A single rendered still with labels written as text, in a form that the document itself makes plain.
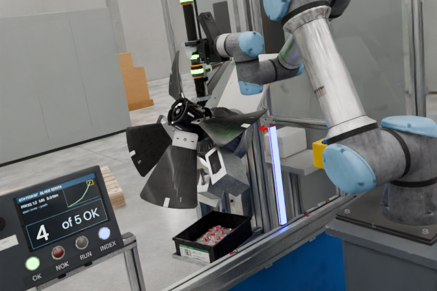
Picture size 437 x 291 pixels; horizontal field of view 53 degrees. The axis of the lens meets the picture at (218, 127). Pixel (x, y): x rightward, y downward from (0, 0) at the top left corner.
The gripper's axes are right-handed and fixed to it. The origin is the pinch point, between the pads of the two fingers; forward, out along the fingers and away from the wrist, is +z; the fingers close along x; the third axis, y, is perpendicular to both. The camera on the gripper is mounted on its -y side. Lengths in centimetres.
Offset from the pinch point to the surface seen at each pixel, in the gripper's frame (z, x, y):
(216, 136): -21.0, -9.3, 30.3
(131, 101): 738, 334, 133
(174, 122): 4.4, -8.6, 28.0
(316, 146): -36, 21, 40
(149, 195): 4, -24, 51
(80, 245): -47, -66, 35
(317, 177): 7, 70, 77
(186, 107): 1.1, -4.4, 23.0
